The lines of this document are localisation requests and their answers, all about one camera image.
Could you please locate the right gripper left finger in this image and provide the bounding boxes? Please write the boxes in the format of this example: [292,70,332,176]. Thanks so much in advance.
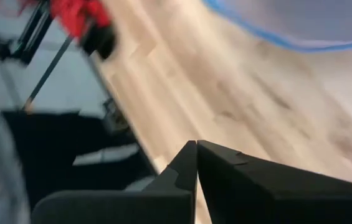
[31,140,199,224]

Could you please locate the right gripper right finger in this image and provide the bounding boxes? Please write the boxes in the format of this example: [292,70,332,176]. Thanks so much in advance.
[196,139,352,224]

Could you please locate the pink trash bag blue drawstring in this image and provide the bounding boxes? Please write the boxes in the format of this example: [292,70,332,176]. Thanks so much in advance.
[202,0,352,54]

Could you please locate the black equipment case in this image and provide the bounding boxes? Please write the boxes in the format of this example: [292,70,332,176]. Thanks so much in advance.
[1,109,158,208]

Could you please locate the red and black work glove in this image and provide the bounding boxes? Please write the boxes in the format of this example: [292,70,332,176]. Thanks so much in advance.
[48,0,117,60]

